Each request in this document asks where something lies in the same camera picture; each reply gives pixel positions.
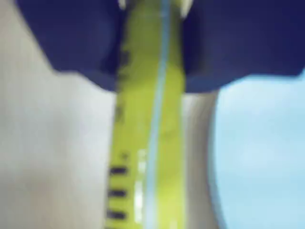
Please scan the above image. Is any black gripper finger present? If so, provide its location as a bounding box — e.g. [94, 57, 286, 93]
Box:
[182, 0, 305, 94]
[15, 0, 127, 93]

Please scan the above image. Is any yellow coffee stick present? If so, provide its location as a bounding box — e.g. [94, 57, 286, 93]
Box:
[103, 0, 188, 229]

